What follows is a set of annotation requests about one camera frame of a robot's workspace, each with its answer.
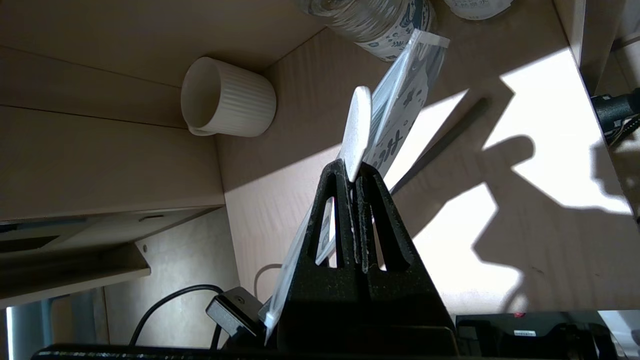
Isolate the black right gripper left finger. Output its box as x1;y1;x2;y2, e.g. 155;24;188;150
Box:
277;159;371;347

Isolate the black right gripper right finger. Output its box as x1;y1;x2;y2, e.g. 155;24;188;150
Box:
356;162;458;347

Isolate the grey toothbrush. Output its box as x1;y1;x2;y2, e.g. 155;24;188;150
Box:
390;97;491;196

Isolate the white plastic comb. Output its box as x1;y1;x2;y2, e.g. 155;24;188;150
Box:
340;86;373;183

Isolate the white floral zip pouch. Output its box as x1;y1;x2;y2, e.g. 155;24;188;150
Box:
260;29;451;343

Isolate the white ribbed ceramic mug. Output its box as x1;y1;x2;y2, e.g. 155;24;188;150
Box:
181;56;277;138

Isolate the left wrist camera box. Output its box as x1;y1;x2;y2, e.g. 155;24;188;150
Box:
206;286;266;338

